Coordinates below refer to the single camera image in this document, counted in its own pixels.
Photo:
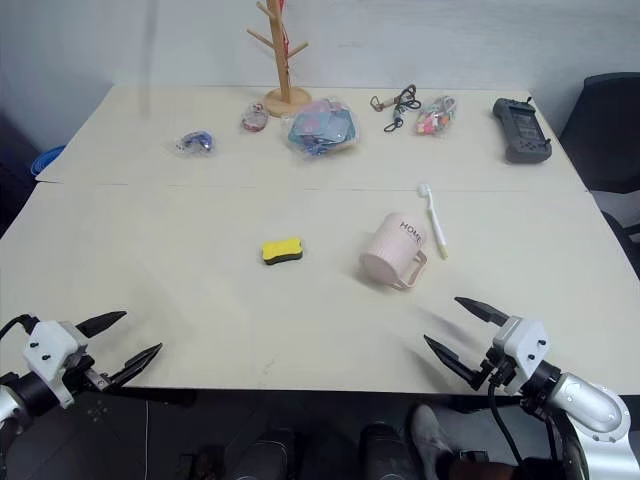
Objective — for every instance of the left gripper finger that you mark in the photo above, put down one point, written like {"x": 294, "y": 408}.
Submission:
{"x": 100, "y": 322}
{"x": 135, "y": 365}

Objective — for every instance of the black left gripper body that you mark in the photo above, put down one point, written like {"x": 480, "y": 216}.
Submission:
{"x": 82, "y": 371}

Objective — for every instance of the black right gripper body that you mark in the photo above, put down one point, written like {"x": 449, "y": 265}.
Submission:
{"x": 500, "y": 375}

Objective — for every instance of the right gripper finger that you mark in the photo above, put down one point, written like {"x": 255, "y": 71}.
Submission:
{"x": 482, "y": 311}
{"x": 455, "y": 362}

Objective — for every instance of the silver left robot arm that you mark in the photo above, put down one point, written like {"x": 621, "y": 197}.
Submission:
{"x": 12, "y": 400}

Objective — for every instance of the grey sock foot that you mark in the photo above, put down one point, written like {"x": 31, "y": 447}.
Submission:
{"x": 430, "y": 435}

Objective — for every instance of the white toothbrush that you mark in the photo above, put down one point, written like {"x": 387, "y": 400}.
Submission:
{"x": 435, "y": 220}

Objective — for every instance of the pink HOME cup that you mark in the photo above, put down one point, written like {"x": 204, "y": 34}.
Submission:
{"x": 392, "y": 250}

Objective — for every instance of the dark rounded shape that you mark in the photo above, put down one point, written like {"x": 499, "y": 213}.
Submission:
{"x": 390, "y": 452}
{"x": 265, "y": 455}

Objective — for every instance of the blue basin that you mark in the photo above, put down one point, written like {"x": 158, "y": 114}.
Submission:
{"x": 47, "y": 160}

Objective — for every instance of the black handheld controller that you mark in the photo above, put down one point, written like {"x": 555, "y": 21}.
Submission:
{"x": 522, "y": 130}

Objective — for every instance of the yellow black sponge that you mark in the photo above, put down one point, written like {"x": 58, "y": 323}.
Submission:
{"x": 281, "y": 251}

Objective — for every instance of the bag of colourful small items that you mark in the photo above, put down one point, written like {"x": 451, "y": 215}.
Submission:
{"x": 435, "y": 117}

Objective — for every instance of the plastic bag with blue item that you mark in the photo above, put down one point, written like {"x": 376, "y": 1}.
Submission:
{"x": 196, "y": 142}

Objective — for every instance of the black office chair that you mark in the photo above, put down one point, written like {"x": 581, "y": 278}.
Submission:
{"x": 605, "y": 130}

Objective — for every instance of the large bag of blue cloths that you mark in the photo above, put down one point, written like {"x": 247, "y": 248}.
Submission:
{"x": 322, "y": 127}

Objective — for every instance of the plastic bag with red item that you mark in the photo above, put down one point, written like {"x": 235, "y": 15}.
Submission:
{"x": 254, "y": 117}

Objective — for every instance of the wooden branch rack stand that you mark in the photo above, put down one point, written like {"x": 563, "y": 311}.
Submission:
{"x": 282, "y": 97}

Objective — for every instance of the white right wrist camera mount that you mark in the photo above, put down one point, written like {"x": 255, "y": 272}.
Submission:
{"x": 522, "y": 342}

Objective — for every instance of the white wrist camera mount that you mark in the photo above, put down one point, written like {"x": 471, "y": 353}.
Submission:
{"x": 50, "y": 345}
{"x": 522, "y": 342}

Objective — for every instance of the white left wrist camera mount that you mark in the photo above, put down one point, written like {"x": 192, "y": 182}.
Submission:
{"x": 50, "y": 345}

